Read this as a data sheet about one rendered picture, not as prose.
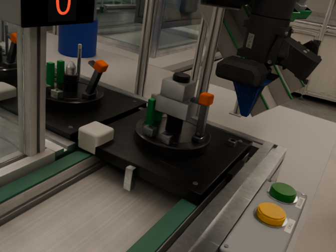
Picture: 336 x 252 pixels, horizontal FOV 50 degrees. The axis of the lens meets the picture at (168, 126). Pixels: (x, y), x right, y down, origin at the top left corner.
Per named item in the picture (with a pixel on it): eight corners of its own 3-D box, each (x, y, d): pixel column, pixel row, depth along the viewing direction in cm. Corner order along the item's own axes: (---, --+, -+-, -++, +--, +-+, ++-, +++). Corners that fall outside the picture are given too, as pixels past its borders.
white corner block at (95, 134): (113, 148, 64) (115, 128, 62) (96, 157, 60) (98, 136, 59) (93, 139, 66) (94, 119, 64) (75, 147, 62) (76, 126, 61)
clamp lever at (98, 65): (95, 94, 74) (109, 64, 70) (89, 96, 72) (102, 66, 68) (84, 83, 75) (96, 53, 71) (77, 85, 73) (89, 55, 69)
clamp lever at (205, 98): (206, 134, 63) (215, 94, 60) (202, 138, 62) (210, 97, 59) (189, 128, 65) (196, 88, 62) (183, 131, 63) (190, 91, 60)
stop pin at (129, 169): (134, 188, 58) (137, 167, 56) (129, 191, 57) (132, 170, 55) (127, 185, 59) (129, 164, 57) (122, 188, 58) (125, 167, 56)
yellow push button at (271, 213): (285, 220, 52) (289, 209, 51) (278, 235, 49) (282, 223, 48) (259, 208, 54) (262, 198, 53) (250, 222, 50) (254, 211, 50)
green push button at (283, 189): (295, 198, 58) (299, 188, 57) (290, 210, 54) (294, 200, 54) (271, 188, 59) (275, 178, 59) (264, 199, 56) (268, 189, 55)
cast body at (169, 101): (196, 114, 65) (204, 77, 62) (185, 121, 61) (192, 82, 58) (157, 100, 68) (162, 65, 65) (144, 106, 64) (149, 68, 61)
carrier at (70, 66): (146, 110, 82) (153, 57, 77) (70, 144, 63) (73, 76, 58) (68, 81, 92) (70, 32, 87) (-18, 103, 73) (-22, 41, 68)
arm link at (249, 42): (226, 13, 45) (273, 23, 42) (268, 10, 60) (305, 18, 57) (212, 76, 48) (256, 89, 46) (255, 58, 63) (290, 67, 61)
